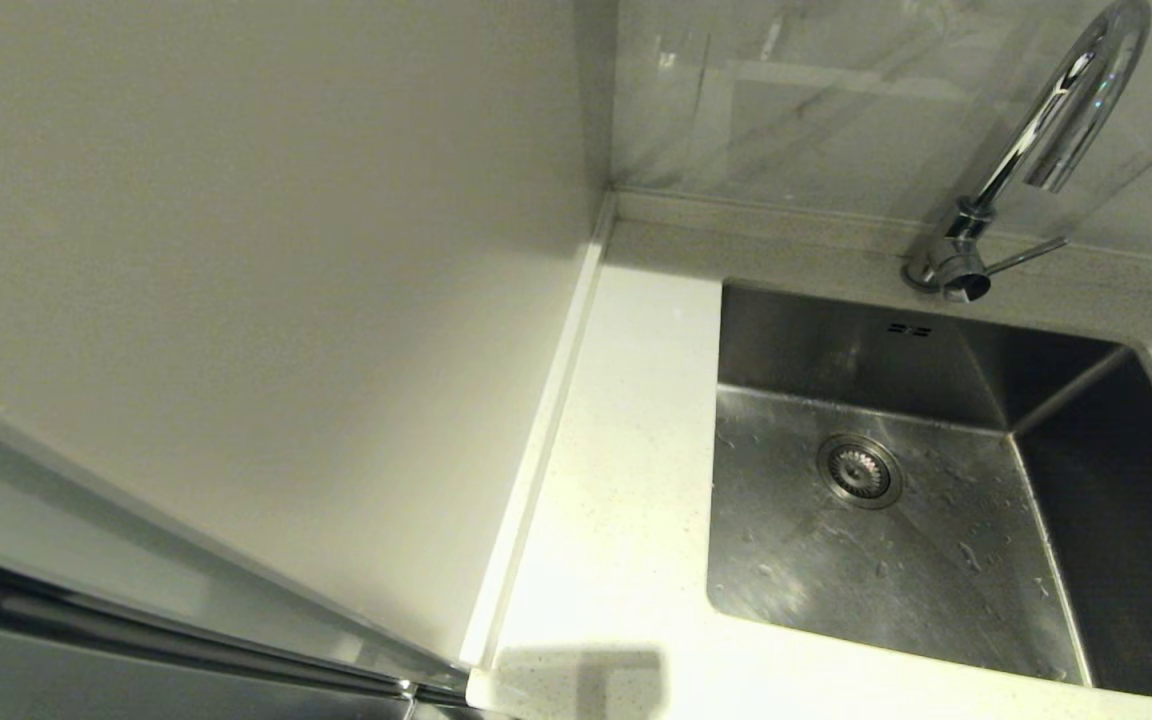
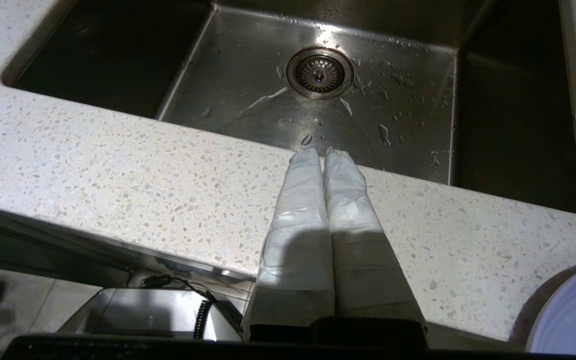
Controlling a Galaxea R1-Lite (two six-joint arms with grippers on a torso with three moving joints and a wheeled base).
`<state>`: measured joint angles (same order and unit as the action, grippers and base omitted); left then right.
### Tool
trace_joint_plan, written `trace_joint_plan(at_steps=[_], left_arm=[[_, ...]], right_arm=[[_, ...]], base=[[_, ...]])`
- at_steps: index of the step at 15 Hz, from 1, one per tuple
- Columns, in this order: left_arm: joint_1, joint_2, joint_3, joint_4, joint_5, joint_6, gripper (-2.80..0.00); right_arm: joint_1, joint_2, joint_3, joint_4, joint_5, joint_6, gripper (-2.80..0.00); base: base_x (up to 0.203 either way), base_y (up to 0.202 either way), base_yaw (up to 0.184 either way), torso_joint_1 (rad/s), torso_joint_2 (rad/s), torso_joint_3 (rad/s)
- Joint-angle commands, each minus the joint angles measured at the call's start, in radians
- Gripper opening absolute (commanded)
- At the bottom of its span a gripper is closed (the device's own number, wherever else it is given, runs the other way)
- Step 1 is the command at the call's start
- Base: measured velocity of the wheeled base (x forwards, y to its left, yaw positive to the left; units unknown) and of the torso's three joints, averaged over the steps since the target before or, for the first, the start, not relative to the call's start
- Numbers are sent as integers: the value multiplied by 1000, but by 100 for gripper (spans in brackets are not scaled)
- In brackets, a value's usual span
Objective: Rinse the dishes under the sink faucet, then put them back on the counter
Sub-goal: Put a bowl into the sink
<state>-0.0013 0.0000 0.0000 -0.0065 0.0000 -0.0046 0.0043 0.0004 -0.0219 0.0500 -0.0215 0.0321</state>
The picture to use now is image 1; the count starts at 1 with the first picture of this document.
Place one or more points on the tall beige cabinet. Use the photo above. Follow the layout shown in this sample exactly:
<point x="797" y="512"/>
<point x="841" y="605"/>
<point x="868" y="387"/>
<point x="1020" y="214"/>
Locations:
<point x="236" y="300"/>

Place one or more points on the stone backsplash upstand strip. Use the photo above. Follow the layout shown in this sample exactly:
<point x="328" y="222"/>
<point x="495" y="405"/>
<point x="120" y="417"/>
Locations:
<point x="786" y="218"/>

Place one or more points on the stainless steel sink basin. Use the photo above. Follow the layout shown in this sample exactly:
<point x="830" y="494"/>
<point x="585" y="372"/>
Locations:
<point x="886" y="560"/>

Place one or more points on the round metal drain strainer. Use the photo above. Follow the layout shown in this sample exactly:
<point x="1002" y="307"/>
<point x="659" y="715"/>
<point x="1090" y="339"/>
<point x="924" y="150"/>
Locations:
<point x="859" y="471"/>

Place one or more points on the chrome gooseneck faucet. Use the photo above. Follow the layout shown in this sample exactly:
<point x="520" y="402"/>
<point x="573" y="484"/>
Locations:
<point x="1026" y="135"/>

